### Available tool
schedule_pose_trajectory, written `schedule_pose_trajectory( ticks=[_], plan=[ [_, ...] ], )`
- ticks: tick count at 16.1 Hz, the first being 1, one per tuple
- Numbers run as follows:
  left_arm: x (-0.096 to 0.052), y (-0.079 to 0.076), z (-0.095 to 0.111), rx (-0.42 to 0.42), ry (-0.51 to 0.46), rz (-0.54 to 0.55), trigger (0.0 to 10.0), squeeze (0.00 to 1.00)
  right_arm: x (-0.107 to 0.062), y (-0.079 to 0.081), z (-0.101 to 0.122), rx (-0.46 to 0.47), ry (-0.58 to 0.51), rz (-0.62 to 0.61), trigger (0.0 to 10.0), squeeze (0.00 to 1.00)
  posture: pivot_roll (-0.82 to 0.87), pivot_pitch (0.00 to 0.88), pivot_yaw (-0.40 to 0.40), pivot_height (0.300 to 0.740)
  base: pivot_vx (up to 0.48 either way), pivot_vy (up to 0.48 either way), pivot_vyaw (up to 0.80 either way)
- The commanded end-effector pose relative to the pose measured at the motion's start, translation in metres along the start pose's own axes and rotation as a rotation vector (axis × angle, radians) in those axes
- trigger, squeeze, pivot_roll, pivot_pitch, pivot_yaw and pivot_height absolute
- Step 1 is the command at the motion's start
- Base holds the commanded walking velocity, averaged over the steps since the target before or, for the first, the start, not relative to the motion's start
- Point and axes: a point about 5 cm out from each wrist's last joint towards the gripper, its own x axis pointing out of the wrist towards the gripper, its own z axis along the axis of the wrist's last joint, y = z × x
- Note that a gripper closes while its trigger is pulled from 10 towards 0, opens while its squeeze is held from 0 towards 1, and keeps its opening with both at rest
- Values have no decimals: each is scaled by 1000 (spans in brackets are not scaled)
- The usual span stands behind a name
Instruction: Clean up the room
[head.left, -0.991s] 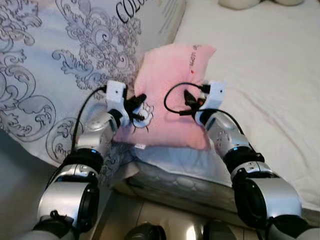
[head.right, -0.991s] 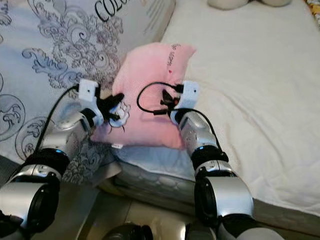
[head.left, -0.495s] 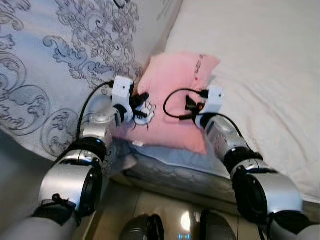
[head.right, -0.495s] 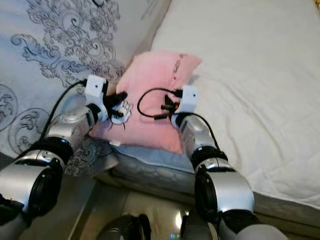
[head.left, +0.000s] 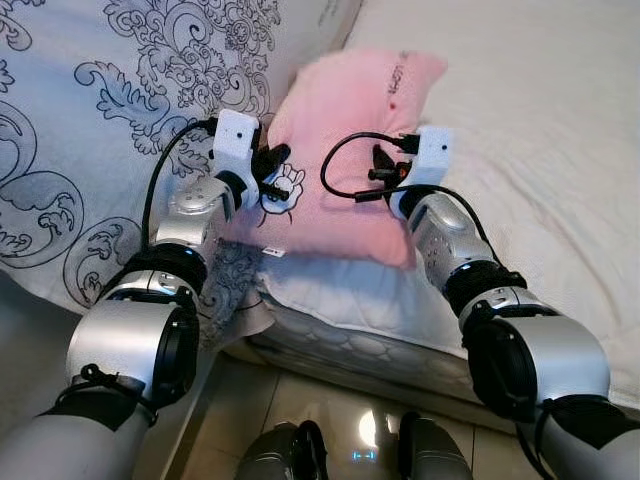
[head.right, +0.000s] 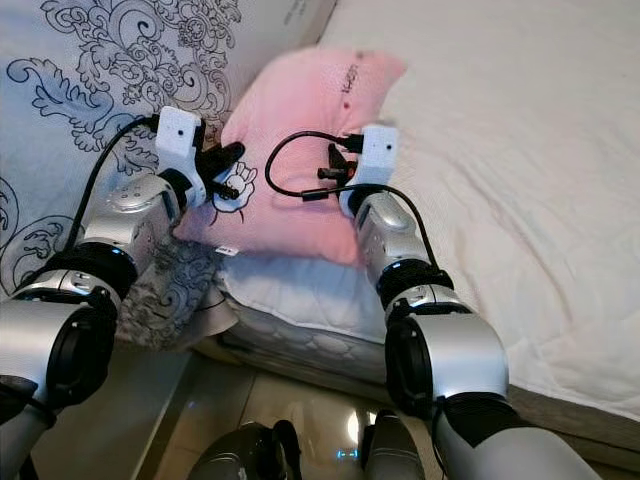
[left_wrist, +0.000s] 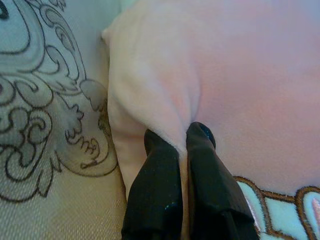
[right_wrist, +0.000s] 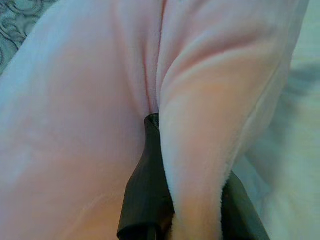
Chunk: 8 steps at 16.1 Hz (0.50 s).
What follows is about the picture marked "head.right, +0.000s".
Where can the pink pillow with flower print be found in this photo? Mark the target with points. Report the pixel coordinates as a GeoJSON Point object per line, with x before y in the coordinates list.
{"type": "Point", "coordinates": [310, 100]}

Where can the large printed bed pillow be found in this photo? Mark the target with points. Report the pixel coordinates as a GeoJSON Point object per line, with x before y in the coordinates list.
{"type": "Point", "coordinates": [100, 90]}

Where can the grey robot leg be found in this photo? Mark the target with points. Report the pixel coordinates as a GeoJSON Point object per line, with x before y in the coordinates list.
{"type": "Point", "coordinates": [240, 455]}
{"type": "Point", "coordinates": [390, 455]}

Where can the white quilted mattress pad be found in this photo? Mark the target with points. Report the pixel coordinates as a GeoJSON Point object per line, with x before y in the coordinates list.
{"type": "Point", "coordinates": [510, 130]}

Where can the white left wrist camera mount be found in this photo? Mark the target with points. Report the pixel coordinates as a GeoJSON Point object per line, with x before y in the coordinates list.
{"type": "Point", "coordinates": [178, 138]}

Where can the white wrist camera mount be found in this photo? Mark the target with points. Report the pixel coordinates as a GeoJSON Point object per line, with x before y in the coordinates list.
{"type": "Point", "coordinates": [178, 138]}
{"type": "Point", "coordinates": [378, 155]}

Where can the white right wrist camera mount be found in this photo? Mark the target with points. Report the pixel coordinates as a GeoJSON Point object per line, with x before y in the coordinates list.
{"type": "Point", "coordinates": [378, 155]}

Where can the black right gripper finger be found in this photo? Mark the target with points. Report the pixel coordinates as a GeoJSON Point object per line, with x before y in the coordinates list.
{"type": "Point", "coordinates": [334, 158]}
{"type": "Point", "coordinates": [330, 174]}

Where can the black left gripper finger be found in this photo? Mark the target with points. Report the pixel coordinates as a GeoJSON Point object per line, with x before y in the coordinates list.
{"type": "Point", "coordinates": [228, 155]}
{"type": "Point", "coordinates": [223, 188]}

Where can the grey quilted mattress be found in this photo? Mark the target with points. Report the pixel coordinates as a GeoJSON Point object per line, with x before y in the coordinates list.
{"type": "Point", "coordinates": [310, 350]}

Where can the grey robot right leg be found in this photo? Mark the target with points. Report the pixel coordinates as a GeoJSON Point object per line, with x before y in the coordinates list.
{"type": "Point", "coordinates": [390, 455]}

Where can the grey robot left leg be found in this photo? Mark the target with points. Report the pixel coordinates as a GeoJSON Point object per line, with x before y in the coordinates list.
{"type": "Point", "coordinates": [240, 455]}

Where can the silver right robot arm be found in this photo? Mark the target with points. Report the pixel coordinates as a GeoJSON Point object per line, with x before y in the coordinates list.
{"type": "Point", "coordinates": [460, 360]}

